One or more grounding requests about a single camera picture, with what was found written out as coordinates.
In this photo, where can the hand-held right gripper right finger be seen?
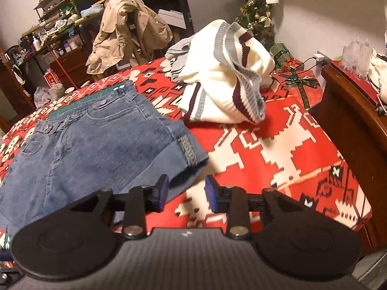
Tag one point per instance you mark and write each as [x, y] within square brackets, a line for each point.
[210, 196]

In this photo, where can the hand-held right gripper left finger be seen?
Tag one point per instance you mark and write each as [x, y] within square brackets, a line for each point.
[164, 191]

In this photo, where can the blue denim jeans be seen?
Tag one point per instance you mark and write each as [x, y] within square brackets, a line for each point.
[90, 151]

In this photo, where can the red patterned blanket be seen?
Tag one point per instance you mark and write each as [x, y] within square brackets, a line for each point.
[257, 145]

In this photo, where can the white striped knit sweater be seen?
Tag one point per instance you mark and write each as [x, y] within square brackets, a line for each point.
[217, 90]

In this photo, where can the green cutting mat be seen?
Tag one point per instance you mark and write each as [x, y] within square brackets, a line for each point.
[75, 105]

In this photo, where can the grey garment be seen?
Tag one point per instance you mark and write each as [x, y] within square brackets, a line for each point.
[178, 54]

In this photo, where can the large red gift box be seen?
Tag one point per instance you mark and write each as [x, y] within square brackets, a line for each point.
[314, 93]

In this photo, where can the wooden bedside cabinet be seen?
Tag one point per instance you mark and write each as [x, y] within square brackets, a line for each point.
[347, 127]

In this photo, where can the wooden dresser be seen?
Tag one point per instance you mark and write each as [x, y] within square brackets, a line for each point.
[75, 66]

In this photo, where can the white plastic bag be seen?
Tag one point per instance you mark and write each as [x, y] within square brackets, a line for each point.
[42, 96]

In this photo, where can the small red gift box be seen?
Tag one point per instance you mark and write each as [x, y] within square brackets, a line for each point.
[293, 64]

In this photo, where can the green gift box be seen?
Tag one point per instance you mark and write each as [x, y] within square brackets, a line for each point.
[279, 54]

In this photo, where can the red and white packet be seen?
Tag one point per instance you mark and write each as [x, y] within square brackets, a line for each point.
[50, 78]

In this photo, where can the red broom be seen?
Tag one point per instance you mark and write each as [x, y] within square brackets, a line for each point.
[60, 66]

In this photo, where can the beige jacket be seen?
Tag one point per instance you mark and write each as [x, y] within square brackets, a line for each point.
[121, 30]

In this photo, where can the grey flat cardboard box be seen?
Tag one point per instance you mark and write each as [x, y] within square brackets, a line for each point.
[170, 18]

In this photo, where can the white power adapter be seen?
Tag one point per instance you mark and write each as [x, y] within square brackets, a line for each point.
[319, 57]

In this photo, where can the decorated christmas tree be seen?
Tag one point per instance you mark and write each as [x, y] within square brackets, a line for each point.
[255, 18]

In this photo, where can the black metal desk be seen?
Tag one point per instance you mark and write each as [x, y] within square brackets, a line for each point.
[178, 3]

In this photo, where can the grey refrigerator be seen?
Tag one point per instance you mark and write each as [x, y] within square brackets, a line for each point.
[211, 6]

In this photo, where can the white lotion bottle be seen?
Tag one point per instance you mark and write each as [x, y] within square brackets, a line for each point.
[36, 43]

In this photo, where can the cluttered black shelf rack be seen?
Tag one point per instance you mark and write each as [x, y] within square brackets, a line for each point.
[57, 21]

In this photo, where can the clear glass cups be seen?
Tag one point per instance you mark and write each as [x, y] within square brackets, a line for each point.
[356, 57]

